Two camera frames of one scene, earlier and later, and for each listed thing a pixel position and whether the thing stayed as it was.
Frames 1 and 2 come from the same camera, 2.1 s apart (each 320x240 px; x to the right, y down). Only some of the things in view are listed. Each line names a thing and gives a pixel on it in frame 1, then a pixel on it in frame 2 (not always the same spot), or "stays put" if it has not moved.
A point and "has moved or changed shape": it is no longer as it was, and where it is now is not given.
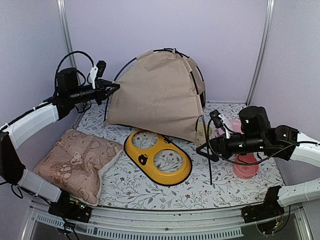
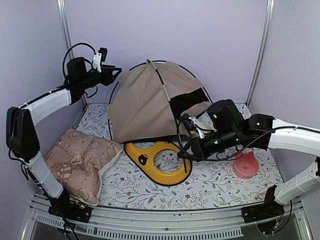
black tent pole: [122, 69] -> [116, 84]
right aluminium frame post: [269, 8] stays put
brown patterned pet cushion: [73, 163] stays put
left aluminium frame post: [61, 4] stays put
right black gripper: [215, 145] -> [198, 150]
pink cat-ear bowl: [246, 171] stays put
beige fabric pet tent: [163, 92] has moved or changed shape
